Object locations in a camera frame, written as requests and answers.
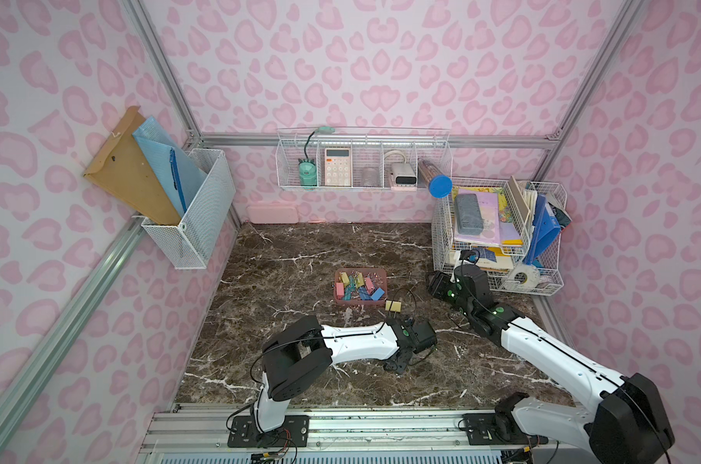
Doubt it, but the large yellow binder clip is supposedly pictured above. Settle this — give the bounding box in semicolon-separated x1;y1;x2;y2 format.
385;301;402;313

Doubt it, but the blue binder clip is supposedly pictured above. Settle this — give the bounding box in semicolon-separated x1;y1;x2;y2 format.
371;288;385;301
358;288;371;301

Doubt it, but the pink plastic storage box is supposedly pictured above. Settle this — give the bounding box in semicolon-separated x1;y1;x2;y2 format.
333;268;388;307

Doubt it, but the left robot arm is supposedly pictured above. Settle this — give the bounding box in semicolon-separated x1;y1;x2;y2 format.
251;316;438;433

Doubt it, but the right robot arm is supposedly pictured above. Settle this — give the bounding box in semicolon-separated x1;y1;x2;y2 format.
427;263;675;463

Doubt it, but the pink box lid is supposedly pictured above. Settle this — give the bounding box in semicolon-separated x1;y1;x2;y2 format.
246;203;299;224

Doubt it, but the cream book lower tray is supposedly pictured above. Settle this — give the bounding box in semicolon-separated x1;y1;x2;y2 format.
472;247;514;273

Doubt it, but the white tape roll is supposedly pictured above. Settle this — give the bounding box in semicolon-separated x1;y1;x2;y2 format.
503;263;541;293

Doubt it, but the grey pencil case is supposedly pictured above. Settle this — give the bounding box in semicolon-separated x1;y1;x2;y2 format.
454;193;484;236

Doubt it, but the stack of coloured papers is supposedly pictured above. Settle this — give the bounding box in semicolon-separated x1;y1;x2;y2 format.
452;187;524;247

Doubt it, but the blue folder upright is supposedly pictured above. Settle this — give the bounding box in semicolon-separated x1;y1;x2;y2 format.
524;194;561;265

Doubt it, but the tube with blue cap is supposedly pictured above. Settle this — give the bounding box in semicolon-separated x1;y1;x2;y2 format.
417;160;453;199

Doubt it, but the pink white small device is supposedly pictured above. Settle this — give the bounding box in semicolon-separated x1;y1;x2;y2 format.
383;150;417;191

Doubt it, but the clear glass jar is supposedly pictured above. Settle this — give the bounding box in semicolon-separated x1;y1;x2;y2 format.
361;167;381;189

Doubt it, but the white calculator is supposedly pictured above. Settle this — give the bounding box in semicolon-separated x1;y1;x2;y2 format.
325;147;352;188

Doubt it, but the green desk lamp gadget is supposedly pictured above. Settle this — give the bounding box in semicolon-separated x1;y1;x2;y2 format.
298;126;335;188

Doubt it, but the blue pen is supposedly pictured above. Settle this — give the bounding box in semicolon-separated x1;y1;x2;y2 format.
170;149;187;215

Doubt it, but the light blue folder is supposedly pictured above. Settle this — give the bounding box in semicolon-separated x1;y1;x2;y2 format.
133;117;207;218

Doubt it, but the brown paper envelope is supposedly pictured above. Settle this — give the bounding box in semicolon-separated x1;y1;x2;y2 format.
83;106;181;225

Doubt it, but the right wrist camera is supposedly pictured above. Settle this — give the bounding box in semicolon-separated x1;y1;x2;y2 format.
453;249;480;267

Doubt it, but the white wire desk organizer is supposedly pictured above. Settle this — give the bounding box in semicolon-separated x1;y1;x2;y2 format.
432;177;567;296

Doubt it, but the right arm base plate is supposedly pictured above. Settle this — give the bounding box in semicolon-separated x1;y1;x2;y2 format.
458;412;530;447

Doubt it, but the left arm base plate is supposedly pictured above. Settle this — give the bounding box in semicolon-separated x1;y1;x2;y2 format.
227;414;311;449

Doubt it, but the white wire wall shelf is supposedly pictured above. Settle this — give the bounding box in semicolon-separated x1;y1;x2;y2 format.
275;127;452;191

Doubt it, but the white mesh wall file basket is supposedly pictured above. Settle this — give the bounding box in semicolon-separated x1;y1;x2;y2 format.
142;148;236;270

